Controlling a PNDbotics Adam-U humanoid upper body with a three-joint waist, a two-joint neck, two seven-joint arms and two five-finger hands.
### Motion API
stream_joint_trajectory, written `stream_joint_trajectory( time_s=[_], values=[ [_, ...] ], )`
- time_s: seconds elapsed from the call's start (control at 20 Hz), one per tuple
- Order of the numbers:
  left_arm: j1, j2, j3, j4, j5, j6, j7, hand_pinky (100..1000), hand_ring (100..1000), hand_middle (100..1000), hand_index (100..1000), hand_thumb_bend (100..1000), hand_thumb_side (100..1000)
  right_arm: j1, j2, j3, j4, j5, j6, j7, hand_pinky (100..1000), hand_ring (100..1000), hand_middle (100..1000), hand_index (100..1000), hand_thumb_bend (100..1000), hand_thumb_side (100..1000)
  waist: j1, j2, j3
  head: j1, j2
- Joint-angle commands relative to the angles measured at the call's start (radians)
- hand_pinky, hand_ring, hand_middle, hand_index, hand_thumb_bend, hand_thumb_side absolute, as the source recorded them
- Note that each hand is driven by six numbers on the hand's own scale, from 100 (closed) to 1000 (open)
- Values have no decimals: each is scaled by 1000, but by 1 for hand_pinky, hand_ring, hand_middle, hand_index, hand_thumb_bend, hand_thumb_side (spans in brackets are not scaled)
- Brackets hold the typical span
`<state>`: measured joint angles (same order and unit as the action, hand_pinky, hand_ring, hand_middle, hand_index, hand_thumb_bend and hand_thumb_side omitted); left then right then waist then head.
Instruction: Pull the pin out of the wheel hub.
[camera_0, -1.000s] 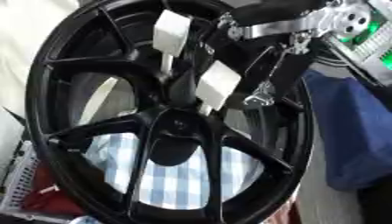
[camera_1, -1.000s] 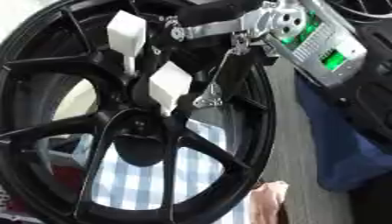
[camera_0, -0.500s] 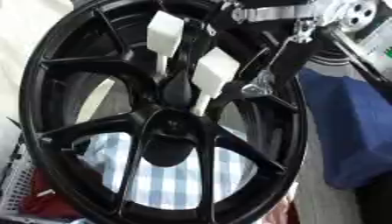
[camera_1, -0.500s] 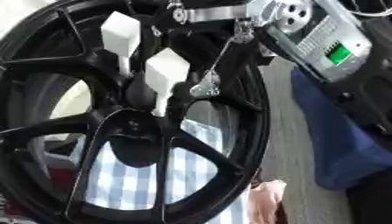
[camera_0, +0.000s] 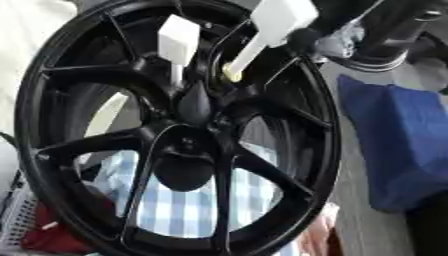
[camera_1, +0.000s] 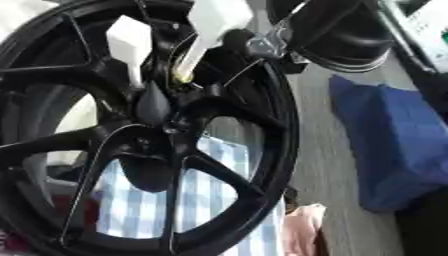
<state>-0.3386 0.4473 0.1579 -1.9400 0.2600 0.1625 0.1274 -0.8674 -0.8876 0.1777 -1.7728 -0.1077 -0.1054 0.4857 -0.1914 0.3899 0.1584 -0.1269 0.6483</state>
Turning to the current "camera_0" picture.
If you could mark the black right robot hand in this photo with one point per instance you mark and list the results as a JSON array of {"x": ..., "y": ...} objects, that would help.
[{"x": 335, "y": 16}]

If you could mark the black spoked wheel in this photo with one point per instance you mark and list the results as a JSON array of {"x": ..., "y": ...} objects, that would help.
[{"x": 131, "y": 71}]

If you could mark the blue bag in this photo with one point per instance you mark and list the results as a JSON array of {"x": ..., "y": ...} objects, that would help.
[{"x": 402, "y": 140}]

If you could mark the white perforated basket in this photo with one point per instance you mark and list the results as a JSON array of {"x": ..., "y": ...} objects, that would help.
[{"x": 14, "y": 216}]

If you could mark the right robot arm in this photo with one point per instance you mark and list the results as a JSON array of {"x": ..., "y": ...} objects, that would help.
[{"x": 396, "y": 33}]

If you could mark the red bag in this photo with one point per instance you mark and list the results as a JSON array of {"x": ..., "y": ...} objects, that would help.
[{"x": 55, "y": 233}]

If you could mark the white pin with thin stem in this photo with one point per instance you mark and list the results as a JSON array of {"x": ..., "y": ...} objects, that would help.
[
  {"x": 178, "y": 40},
  {"x": 283, "y": 18}
]

